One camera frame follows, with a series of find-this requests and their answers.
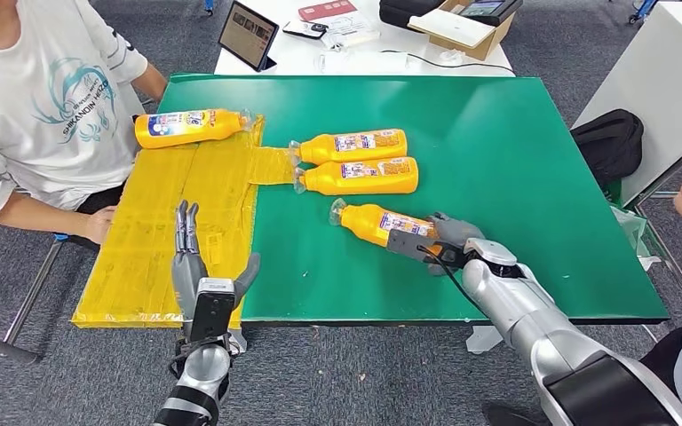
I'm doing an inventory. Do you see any black phone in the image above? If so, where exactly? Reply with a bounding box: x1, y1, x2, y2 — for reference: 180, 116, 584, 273
282, 20, 329, 41

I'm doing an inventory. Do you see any black device with screen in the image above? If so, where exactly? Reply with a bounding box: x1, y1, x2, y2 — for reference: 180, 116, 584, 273
457, 0, 523, 28

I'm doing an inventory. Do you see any brown cardboard box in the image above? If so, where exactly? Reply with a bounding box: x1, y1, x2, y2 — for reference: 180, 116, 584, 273
407, 0, 519, 62

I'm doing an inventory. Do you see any black case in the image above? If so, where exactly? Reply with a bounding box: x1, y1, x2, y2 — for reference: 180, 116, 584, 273
378, 0, 448, 30

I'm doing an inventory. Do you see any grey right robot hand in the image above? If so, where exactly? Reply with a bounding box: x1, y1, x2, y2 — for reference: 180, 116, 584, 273
425, 211, 488, 278

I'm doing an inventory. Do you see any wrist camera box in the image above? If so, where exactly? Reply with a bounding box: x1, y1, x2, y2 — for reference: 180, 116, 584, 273
386, 229, 465, 269
189, 277, 237, 343

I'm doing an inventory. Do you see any black backpack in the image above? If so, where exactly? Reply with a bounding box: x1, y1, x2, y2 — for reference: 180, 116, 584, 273
570, 108, 645, 191

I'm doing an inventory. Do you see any yellow taped cardboard sheet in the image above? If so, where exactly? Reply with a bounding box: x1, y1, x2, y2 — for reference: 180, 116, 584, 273
71, 114, 297, 329

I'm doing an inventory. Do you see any white table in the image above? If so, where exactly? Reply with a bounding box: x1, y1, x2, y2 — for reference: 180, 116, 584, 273
214, 0, 517, 77

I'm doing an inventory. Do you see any clear plastic bag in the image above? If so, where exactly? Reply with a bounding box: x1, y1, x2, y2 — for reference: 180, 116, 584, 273
608, 204, 662, 272

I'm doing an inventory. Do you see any white cabinet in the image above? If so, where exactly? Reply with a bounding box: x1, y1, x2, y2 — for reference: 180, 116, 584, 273
570, 0, 682, 207

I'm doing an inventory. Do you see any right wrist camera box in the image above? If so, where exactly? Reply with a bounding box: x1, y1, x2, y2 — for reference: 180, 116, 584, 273
386, 229, 465, 269

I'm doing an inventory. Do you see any grey metal tube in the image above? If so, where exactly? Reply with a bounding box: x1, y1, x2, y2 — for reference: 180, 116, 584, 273
0, 326, 41, 366

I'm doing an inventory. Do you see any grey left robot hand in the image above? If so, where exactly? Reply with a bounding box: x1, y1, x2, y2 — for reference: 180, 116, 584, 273
171, 200, 262, 325

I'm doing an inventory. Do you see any black tablet on stand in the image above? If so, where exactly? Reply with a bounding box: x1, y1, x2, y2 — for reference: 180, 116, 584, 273
218, 1, 281, 73

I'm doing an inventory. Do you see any white table leg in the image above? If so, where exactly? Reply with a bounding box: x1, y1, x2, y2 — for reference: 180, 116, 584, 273
226, 327, 248, 354
465, 325, 504, 356

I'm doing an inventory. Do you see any green table board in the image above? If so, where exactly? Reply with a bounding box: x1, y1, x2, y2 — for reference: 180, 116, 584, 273
155, 73, 670, 326

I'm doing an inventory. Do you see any white sheet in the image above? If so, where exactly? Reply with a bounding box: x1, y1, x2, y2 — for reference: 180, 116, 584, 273
407, 8, 496, 50

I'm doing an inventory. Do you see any clear plastic packet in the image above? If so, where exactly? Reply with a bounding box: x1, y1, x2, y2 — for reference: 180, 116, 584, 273
319, 16, 382, 50

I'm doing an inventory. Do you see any red booklet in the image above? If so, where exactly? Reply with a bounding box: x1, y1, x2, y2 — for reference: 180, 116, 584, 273
297, 0, 359, 23

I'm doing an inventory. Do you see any orange detergent bottle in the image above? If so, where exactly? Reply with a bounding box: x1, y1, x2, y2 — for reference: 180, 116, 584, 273
133, 107, 255, 150
288, 128, 408, 166
329, 198, 445, 255
292, 156, 420, 196

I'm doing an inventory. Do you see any metal-legged stool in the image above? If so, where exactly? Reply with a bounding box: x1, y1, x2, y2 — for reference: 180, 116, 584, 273
2, 233, 104, 348

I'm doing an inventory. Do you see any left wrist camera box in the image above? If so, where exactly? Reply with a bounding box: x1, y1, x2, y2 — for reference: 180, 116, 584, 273
189, 277, 237, 343

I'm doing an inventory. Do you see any metal table frame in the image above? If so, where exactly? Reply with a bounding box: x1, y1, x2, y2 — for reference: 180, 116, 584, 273
631, 126, 682, 323

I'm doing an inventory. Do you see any black cable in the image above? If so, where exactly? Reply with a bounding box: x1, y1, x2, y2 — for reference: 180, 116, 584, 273
378, 50, 516, 75

